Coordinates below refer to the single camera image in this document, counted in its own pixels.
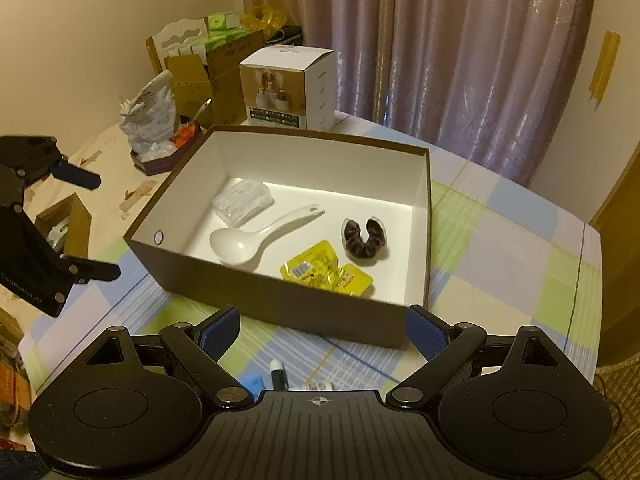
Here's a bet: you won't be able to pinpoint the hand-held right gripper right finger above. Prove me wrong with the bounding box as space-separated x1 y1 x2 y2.
387 305 568 411

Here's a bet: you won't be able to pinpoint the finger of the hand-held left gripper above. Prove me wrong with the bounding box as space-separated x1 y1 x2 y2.
50 257 121 306
0 135 101 211

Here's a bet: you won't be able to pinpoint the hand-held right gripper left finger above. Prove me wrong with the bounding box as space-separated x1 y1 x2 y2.
75 305 253 411

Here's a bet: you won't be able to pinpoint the small dark green tube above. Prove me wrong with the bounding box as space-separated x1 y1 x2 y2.
270 359 291 391

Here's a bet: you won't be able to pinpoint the white plastic spoon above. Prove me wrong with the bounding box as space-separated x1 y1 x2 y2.
209 204 326 267

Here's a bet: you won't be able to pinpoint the yellow packet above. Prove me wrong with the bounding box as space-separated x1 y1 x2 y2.
279 241 341 291
330 264 375 295

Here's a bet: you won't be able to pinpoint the dark velvet scrunchie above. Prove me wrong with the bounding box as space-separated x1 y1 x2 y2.
341 216 388 261

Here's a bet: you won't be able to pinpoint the clear plastic floss pick box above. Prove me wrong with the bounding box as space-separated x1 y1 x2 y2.
212 180 275 226

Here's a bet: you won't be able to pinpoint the cream printed tablecloth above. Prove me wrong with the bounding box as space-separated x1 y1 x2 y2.
0 120 166 311

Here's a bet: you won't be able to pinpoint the open cardboard box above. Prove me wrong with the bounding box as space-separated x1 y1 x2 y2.
35 192 92 261

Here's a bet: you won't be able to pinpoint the dark red tray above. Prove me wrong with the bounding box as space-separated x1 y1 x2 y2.
131 125 208 177

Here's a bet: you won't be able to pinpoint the crumpled plastic bag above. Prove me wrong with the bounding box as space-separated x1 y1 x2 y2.
119 71 177 156

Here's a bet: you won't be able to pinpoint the orange packet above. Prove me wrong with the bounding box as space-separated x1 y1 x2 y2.
172 122 201 151

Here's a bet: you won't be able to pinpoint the gold cardboard box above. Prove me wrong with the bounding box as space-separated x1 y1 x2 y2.
165 55 211 121

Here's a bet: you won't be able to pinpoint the brown printed cardboard box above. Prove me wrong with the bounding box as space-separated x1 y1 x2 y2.
205 30 266 126

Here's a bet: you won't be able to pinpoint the chair with quilted cover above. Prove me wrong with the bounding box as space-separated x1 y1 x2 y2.
592 357 640 411

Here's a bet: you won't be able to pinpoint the wooden door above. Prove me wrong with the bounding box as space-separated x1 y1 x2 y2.
590 150 640 361

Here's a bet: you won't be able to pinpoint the green tissue packs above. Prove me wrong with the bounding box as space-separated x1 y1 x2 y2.
205 10 246 51

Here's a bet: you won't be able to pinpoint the white product box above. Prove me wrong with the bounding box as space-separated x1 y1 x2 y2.
239 46 337 131

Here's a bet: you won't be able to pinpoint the yellow cellophane bow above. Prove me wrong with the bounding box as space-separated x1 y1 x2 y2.
240 4 286 38

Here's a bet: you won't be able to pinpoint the dark bag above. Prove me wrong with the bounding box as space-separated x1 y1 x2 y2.
265 25 303 48

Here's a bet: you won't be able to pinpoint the pink curtain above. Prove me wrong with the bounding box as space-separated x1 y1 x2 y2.
240 0 601 186

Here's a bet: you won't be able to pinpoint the thin spoon handle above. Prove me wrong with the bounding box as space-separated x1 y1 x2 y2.
187 99 212 126

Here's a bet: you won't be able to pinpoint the yellow wall tape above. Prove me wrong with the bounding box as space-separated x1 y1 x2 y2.
589 30 621 106

